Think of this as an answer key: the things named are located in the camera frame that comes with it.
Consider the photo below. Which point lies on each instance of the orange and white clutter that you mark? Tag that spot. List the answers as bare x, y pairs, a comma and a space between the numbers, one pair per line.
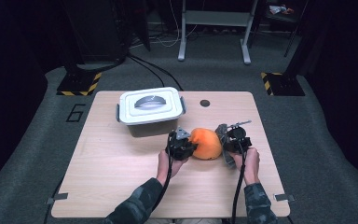
279, 9

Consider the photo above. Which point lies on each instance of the grey cloth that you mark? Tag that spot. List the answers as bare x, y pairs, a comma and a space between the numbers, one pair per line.
221, 132

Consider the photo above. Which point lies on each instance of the black base with yellow stripes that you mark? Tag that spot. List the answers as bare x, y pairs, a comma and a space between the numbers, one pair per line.
76, 84
284, 84

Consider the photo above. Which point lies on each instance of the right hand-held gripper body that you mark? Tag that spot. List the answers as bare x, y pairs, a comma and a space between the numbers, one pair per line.
237, 141

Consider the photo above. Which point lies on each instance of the person's left hand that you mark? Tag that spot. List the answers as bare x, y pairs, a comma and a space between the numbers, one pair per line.
166, 169

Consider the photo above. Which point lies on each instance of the dark round table grommet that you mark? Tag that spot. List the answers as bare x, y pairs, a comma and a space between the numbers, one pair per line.
204, 103

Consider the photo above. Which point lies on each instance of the white box lid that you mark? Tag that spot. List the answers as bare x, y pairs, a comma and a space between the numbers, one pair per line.
130, 110

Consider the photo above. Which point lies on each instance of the black cabinet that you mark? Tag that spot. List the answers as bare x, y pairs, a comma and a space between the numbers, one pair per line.
96, 31

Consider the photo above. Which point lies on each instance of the brown transparent storage box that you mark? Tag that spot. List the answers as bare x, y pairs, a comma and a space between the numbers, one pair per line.
152, 129

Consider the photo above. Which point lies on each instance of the person's right hand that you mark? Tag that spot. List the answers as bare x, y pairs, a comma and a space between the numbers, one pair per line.
251, 165

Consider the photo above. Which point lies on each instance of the orange plush toy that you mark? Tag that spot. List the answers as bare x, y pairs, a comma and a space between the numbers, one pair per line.
206, 144

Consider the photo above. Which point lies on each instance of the white metal stand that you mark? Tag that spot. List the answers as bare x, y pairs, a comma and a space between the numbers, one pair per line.
217, 18

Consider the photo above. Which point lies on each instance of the grey tape strip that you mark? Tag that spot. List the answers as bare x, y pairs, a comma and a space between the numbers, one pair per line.
57, 198
284, 197

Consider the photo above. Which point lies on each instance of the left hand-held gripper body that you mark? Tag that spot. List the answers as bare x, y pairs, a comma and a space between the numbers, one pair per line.
178, 147

